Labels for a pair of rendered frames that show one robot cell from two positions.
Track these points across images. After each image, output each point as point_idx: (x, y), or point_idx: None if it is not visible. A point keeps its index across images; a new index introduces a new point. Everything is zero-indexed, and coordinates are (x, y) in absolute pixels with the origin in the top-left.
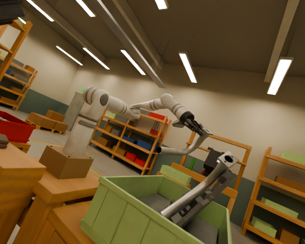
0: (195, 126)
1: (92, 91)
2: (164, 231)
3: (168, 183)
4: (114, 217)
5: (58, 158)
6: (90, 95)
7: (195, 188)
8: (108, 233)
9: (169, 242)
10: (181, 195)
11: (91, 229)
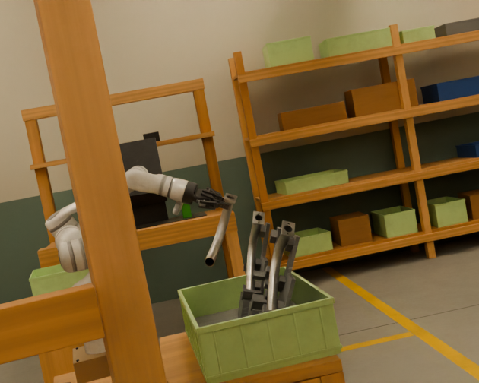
0: (213, 200)
1: (81, 251)
2: (283, 318)
3: (194, 295)
4: (237, 346)
5: None
6: (81, 258)
7: (271, 271)
8: (240, 362)
9: (290, 321)
10: (223, 295)
11: (223, 373)
